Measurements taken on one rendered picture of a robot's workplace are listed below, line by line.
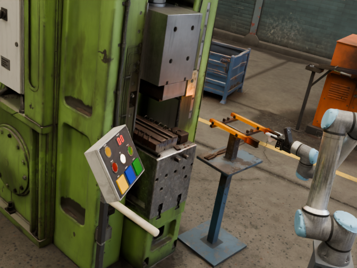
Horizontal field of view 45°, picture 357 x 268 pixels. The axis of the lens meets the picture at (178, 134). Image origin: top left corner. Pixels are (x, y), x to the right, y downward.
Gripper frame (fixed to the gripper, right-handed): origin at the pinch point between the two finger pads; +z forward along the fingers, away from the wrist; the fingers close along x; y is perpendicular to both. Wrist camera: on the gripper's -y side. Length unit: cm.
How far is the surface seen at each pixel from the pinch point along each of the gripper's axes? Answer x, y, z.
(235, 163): -15.0, 26.3, 11.3
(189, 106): -32, -6, 47
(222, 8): 593, 33, 546
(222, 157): -16.4, 26.3, 22.5
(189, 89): -38, -20, 45
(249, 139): -24.9, -0.8, -1.3
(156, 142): -74, 5, 32
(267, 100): 323, 102, 201
